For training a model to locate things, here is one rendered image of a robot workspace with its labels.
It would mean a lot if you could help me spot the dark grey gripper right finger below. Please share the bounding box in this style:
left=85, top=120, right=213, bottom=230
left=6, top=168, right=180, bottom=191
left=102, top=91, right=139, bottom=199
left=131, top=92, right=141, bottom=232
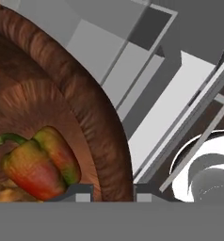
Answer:
left=133, top=183, right=182, bottom=203

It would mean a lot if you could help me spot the red green bell pepper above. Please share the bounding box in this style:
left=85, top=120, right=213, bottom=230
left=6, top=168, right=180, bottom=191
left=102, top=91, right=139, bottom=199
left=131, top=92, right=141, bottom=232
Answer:
left=0, top=125, right=83, bottom=202

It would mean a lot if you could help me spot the golden brown chicken drumstick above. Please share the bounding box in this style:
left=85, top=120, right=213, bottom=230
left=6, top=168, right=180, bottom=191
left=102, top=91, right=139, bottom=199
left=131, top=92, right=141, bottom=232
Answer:
left=0, top=183, right=44, bottom=203

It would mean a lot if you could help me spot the brown wooden bowl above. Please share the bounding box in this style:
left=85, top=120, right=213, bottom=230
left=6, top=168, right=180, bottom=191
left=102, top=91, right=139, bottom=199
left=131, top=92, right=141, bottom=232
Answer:
left=0, top=0, right=135, bottom=203

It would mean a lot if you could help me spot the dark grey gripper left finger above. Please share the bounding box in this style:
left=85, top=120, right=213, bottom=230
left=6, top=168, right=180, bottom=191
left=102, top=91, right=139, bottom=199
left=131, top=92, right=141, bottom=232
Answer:
left=43, top=183, right=95, bottom=203

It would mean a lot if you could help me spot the grey fridge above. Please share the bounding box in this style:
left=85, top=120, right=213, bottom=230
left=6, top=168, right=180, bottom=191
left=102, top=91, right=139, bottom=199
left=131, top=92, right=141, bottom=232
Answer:
left=0, top=0, right=224, bottom=194

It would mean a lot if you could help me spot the white round bowl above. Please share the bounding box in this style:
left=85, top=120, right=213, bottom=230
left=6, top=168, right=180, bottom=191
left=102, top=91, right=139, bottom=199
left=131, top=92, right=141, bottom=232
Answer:
left=168, top=128, right=224, bottom=203

